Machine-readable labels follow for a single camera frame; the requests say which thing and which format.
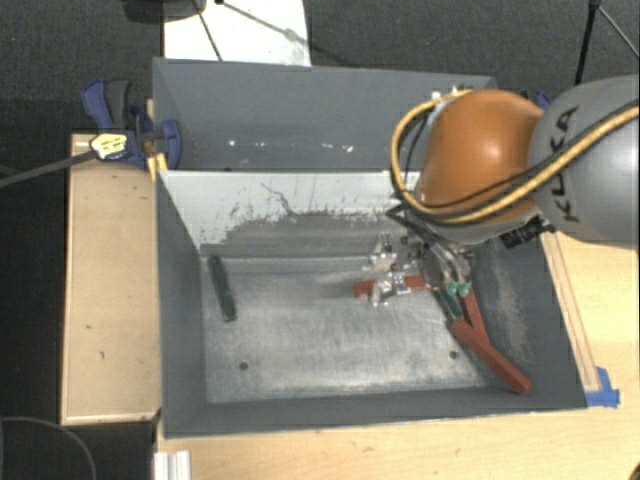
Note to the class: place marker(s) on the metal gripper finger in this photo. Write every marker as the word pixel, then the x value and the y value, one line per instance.
pixel 392 288
pixel 384 253

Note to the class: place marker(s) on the grey metal bin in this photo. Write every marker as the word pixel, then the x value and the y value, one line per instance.
pixel 320 338

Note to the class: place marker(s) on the dark green flat block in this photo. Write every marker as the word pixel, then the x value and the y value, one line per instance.
pixel 222 288

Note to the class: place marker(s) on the black cylinder on white bracket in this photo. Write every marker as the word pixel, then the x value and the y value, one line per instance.
pixel 522 235

